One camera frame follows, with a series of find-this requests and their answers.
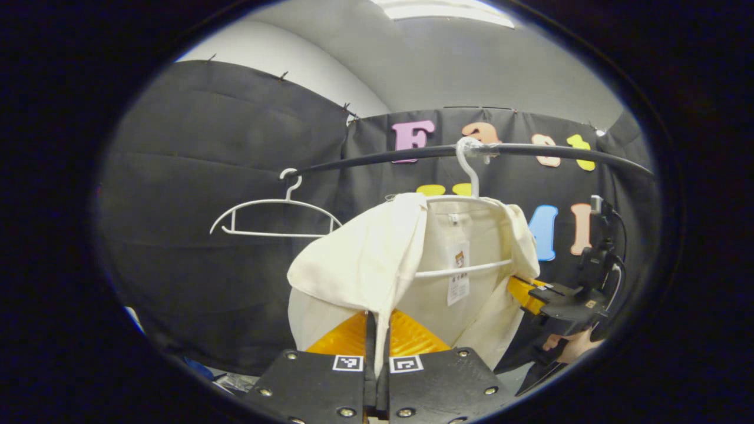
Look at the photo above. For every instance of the cream button shirt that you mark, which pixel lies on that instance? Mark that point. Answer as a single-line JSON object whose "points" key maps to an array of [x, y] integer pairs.
{"points": [[353, 265]]}

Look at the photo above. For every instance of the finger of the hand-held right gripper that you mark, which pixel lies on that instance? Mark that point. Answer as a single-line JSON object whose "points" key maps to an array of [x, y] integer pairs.
{"points": [[521, 291]]}

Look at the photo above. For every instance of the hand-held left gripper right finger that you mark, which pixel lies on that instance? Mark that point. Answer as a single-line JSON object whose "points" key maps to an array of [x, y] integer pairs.
{"points": [[436, 383]]}

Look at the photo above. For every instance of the black backdrop cloth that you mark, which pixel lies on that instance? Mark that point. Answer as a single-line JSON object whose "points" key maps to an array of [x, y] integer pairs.
{"points": [[206, 176]]}

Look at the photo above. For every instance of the ceiling light panel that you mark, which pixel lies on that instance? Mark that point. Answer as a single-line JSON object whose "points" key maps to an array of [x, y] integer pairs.
{"points": [[442, 12]]}

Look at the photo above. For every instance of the black clothes rack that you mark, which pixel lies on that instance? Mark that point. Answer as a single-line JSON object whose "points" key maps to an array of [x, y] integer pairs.
{"points": [[559, 150]]}

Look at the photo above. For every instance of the white clothes hanger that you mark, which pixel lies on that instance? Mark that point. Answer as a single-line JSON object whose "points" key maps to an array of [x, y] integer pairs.
{"points": [[467, 171], [265, 234]]}

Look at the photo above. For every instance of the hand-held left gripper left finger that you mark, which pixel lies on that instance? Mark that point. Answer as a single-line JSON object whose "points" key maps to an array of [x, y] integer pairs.
{"points": [[370, 341]]}

